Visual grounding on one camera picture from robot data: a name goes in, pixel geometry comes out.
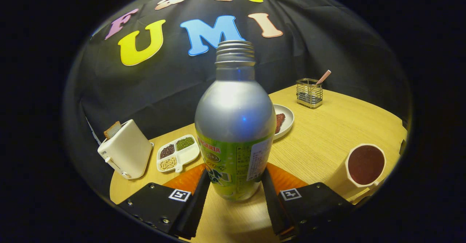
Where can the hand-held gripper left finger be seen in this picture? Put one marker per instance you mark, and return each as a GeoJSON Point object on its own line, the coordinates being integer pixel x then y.
{"type": "Point", "coordinates": [198, 206]}

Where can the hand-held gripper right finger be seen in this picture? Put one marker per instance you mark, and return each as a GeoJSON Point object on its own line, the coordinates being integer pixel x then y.
{"type": "Point", "coordinates": [271, 206]}

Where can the silver green juice bottle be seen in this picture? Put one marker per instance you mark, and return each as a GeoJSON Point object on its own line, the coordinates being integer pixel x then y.
{"type": "Point", "coordinates": [235, 119]}

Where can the white divided dish of beans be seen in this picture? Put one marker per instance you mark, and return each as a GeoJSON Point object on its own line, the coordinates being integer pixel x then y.
{"type": "Point", "coordinates": [187, 156]}

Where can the red meat piece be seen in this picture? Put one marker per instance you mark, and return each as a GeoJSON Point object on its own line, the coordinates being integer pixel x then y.
{"type": "Point", "coordinates": [280, 123]}

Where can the white plate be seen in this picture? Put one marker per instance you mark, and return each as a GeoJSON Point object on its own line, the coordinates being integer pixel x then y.
{"type": "Point", "coordinates": [288, 121]}

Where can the wooden table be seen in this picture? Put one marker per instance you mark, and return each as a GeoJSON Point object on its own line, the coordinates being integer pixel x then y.
{"type": "Point", "coordinates": [320, 134]}

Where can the white toaster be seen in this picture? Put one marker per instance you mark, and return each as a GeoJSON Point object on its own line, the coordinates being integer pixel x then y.
{"type": "Point", "coordinates": [129, 150]}

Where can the bread slice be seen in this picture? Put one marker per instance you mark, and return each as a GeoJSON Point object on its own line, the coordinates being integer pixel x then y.
{"type": "Point", "coordinates": [112, 130]}

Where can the pink striped straw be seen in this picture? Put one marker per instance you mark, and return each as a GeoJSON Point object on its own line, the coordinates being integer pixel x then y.
{"type": "Point", "coordinates": [323, 76]}

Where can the black backdrop cloth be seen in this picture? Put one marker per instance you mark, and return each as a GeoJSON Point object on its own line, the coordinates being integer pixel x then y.
{"type": "Point", "coordinates": [309, 35]}

